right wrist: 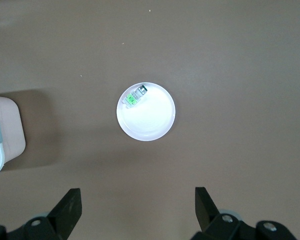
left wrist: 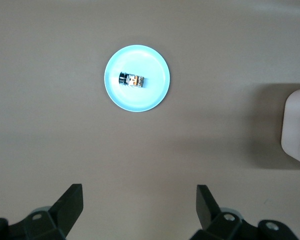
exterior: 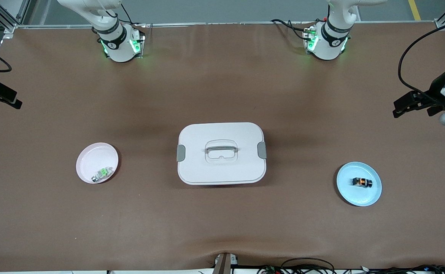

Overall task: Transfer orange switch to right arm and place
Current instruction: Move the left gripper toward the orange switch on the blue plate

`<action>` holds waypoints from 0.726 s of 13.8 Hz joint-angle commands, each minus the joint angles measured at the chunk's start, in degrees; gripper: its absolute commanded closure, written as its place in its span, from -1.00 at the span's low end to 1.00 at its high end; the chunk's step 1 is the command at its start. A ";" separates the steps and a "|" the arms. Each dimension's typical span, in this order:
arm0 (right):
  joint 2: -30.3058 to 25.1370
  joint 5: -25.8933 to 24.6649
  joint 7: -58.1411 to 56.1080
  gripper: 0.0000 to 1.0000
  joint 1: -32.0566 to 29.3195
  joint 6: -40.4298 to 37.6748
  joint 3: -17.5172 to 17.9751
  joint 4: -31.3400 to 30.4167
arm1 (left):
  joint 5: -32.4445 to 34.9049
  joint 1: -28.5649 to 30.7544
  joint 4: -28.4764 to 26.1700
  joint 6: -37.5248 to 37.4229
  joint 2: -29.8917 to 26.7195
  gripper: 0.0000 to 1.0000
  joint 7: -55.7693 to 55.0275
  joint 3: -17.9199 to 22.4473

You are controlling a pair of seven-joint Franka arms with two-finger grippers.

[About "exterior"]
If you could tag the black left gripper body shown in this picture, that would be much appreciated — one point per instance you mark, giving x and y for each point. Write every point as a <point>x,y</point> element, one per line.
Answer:
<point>436,90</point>

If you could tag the orange and black switch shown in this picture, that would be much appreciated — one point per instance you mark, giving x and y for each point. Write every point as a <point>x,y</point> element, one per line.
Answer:
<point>360,182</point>

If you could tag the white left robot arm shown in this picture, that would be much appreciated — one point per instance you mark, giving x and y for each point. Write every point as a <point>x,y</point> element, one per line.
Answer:
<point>331,42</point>

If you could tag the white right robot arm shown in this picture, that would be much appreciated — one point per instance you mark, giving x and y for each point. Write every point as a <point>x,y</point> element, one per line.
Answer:
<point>118,45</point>

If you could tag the pale pink round plate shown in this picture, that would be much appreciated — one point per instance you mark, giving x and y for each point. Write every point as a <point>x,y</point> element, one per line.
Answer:
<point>93,160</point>

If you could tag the light blue round plate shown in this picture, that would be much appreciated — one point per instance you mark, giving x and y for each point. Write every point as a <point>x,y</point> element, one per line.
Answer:
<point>359,198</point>

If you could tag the white lidded box grey latches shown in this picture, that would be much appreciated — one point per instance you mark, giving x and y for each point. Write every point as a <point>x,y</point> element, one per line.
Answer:
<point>222,171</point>

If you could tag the green and white switch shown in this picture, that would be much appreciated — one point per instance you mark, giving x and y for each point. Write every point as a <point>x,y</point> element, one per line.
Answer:
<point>101,174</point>

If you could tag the silver table edge rail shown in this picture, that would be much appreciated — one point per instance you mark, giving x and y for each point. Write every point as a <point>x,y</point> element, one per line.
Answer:
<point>226,23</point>

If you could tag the brown post with white clip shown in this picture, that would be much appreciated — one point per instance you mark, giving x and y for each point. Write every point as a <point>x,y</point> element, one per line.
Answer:
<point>222,264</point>

